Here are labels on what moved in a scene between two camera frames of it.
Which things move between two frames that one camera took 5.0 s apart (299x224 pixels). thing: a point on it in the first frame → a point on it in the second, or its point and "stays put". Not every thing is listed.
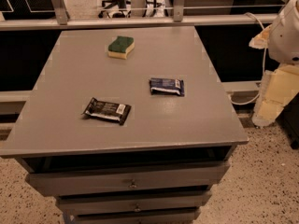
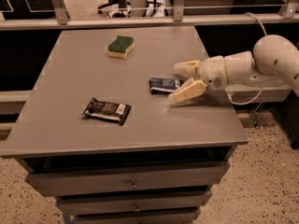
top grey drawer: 122,177 stays put
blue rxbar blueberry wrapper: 166,86 stays put
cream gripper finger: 277,88 → 188,68
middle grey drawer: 114,202 stays put
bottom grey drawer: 133,216 stays put
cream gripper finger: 261,40 → 186,91
